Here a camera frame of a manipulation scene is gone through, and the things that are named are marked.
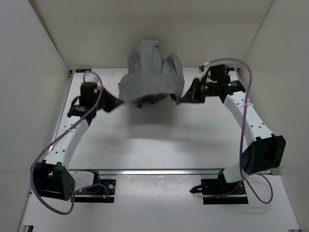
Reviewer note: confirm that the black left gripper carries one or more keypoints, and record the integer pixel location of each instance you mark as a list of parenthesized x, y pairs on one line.
[(114, 101)]

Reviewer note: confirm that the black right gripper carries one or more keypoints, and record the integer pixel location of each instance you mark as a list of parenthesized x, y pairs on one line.
[(192, 96)]

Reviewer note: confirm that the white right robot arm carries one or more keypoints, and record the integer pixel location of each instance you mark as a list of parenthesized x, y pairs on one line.
[(264, 149)]

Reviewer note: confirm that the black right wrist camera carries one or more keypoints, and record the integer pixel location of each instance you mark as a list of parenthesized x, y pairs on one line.
[(218, 73)]

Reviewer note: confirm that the left blue corner label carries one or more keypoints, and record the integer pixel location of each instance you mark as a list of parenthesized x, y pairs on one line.
[(83, 70)]

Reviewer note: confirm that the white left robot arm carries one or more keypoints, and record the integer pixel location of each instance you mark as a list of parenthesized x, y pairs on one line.
[(49, 174)]

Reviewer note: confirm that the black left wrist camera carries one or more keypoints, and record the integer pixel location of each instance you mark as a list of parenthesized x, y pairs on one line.
[(88, 94)]

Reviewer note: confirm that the aluminium front table rail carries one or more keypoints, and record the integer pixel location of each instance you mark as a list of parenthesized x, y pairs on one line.
[(156, 171)]

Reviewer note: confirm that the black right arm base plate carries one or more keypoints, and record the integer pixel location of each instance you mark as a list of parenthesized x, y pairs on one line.
[(216, 191)]

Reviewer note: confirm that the grey pleated skirt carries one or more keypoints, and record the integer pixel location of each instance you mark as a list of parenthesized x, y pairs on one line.
[(151, 77)]

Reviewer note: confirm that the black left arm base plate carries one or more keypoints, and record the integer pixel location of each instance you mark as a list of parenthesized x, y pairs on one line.
[(101, 189)]

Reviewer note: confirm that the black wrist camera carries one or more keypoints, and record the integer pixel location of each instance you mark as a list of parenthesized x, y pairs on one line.
[(88, 94), (218, 73)]

